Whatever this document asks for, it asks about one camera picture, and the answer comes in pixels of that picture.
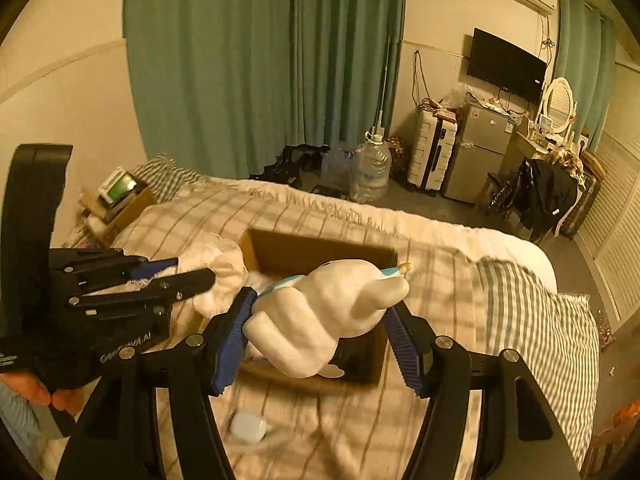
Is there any white lace cloth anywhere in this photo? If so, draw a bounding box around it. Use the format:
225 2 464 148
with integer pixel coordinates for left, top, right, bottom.
115 232 247 318

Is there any light blue earbud case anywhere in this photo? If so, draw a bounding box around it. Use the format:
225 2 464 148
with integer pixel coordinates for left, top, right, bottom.
229 411 268 445

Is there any white plush toy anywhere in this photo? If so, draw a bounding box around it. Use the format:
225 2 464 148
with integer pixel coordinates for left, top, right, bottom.
243 259 411 379

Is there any person left hand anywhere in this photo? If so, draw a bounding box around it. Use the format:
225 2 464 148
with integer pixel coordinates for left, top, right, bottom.
0 370 85 416

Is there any bedside box with books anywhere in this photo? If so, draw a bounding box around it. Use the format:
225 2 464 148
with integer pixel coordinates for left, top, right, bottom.
79 167 156 247

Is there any checked pillow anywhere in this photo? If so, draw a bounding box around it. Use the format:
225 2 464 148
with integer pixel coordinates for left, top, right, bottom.
132 154 203 204

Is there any brown cardboard box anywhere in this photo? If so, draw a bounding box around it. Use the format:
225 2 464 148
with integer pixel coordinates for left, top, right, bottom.
240 229 409 393

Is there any grey checked duvet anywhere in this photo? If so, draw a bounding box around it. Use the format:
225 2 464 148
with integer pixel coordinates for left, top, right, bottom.
476 259 600 466

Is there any plaid beige blanket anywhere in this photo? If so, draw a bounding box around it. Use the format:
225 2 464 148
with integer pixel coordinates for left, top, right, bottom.
115 178 555 479

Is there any black bag on floor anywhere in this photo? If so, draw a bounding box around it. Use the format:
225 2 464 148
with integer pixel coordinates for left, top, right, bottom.
250 144 330 188

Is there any white louvered wardrobe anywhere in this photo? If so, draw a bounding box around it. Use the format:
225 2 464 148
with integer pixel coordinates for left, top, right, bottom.
578 133 639 325

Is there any green curtain left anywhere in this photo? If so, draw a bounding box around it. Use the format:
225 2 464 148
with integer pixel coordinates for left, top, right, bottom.
122 0 406 178

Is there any green curtain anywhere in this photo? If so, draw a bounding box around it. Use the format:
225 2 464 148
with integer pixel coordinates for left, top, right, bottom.
122 0 406 178
553 0 616 151

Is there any large clear water jug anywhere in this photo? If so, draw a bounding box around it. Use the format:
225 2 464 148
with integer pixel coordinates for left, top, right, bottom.
349 132 392 204

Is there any black jacket on chair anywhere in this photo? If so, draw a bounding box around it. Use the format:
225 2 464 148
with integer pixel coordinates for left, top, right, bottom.
512 159 577 242

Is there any silver mini fridge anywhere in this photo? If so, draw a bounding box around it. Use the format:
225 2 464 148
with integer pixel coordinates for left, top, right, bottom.
442 101 512 204

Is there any white suitcase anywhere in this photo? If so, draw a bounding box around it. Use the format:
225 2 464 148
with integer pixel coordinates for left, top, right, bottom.
407 110 458 192

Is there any white oval vanity mirror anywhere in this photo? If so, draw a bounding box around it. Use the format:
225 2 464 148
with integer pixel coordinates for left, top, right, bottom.
535 77 577 134

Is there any green curtain right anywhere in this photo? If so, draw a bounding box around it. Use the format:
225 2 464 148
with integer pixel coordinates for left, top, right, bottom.
553 0 616 151

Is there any black wall television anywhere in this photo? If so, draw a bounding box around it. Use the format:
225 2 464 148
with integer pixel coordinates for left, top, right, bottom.
466 28 547 104

